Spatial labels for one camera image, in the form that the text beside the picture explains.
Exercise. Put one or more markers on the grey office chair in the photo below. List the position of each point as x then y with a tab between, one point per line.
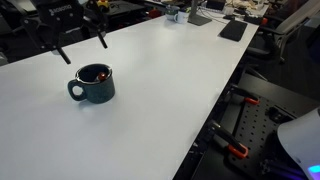
286	30

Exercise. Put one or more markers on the yellow toy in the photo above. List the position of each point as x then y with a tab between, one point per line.
103	4

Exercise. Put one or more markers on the red small object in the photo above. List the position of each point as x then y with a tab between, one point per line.
155	13

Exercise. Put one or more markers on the dark speckled mug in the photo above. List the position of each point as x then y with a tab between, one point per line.
100	91

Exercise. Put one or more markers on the grey monitor stand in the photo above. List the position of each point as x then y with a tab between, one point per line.
198	18

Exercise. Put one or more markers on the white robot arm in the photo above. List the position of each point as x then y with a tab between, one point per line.
300	140

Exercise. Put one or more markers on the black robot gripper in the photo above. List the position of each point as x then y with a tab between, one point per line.
61	15

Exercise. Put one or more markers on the red capped marker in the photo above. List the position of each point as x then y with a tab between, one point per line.
102	76

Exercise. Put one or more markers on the black flat pad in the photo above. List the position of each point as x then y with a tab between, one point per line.
233	30

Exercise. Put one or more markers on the white coffee mug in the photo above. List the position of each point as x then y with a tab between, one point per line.
182	17

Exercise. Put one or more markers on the teal bowl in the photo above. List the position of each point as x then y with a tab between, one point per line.
171	11

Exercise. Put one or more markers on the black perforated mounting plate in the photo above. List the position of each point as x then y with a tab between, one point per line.
260	123

